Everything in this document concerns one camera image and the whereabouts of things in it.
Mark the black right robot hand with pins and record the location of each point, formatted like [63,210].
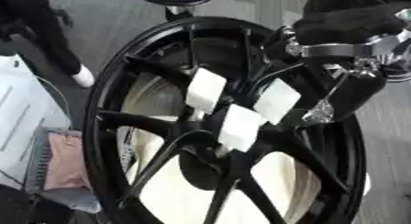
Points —
[348,18]

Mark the black spoked wheel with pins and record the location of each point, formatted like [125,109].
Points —
[160,123]

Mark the pink cloth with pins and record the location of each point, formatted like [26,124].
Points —
[67,160]

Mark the person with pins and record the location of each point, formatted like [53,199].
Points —
[32,16]

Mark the grey cloth bag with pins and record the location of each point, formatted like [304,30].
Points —
[75,200]

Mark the white ribbed panel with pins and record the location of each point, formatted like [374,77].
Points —
[21,117]

